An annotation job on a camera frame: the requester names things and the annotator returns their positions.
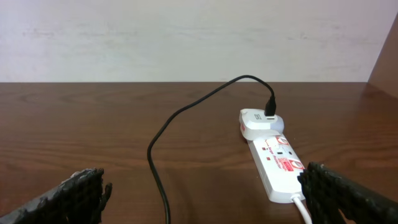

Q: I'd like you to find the white USB charger adapter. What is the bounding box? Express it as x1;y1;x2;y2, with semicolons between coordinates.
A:
239;109;284;141

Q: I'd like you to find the white power strip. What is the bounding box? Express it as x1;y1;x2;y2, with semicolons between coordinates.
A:
246;134;305;203

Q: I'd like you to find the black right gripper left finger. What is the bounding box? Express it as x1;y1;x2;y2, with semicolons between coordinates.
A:
1;168;113;224

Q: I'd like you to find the black charging cable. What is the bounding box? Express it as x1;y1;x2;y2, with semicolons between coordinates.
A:
146;74;277;224

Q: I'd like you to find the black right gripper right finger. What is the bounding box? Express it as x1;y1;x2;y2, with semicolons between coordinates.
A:
297;162;397;224

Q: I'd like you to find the white power strip cord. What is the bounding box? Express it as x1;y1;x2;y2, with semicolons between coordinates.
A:
290;193;313;224

